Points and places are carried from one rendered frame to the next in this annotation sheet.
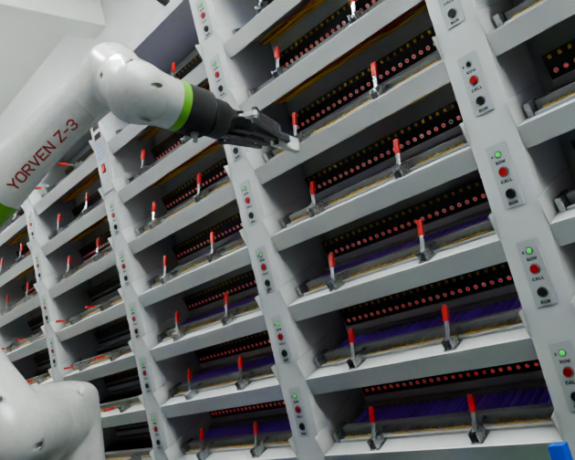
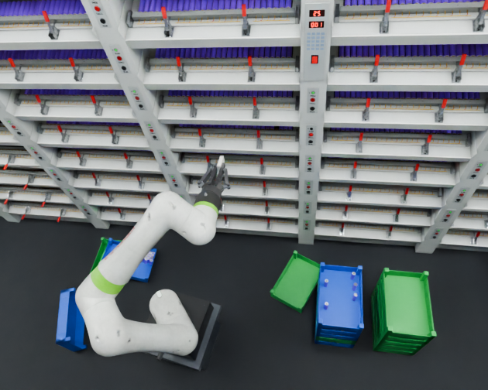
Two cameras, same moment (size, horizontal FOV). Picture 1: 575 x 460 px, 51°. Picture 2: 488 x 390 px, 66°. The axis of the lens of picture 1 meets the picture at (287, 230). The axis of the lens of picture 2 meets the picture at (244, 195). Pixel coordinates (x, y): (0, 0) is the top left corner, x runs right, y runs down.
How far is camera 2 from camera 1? 1.64 m
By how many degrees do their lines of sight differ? 69
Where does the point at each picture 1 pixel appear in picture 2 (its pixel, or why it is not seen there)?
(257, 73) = not seen: hidden behind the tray
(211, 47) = (109, 35)
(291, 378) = (179, 191)
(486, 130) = (308, 150)
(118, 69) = (202, 237)
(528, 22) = (343, 124)
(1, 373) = (183, 335)
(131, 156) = not seen: outside the picture
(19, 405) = (193, 336)
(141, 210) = not seen: hidden behind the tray
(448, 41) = (305, 116)
